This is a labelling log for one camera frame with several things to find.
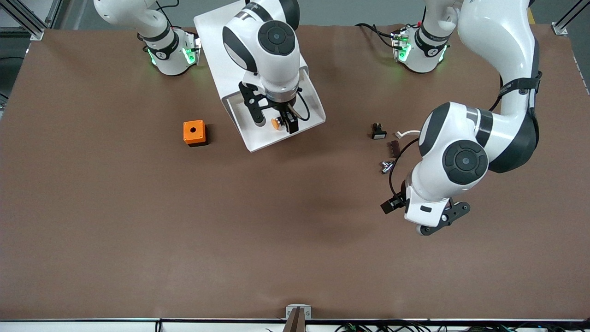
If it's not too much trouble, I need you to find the white table edge rail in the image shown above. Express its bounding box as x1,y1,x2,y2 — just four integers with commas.
0,318,590,332

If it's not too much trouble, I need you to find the black right camera bracket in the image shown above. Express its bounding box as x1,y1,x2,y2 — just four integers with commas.
238,82,268,121

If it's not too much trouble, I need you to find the aluminium frame profile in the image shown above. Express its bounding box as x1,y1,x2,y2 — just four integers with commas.
553,0,590,36
0,0,63,41

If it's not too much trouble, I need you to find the black base power cable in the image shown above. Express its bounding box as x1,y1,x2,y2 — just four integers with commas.
355,22,398,49

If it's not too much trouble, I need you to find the tangled black cable bundle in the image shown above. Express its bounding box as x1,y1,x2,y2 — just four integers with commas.
265,320,590,332

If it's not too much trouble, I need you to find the dark brown mounting post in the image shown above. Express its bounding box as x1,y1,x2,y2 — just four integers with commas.
283,307,306,332

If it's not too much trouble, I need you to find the black camera bracket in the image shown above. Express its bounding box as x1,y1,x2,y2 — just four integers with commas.
432,202,471,237
238,82,268,121

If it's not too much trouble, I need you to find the white drawer cabinet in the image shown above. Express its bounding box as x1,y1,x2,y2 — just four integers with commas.
194,13,308,101

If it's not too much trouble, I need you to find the black left camera bracket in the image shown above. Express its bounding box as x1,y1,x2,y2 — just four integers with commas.
432,202,471,237

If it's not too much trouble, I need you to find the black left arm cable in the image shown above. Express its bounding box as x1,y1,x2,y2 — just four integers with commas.
389,137,421,200

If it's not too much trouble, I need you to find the grey metal edge bracket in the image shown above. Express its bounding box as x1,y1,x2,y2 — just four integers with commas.
286,304,312,320

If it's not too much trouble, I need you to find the orange box with hole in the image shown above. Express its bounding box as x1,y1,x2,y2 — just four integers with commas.
183,120,208,147

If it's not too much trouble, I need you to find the brown table cover mat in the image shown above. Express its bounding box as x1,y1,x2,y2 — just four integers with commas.
0,23,590,321

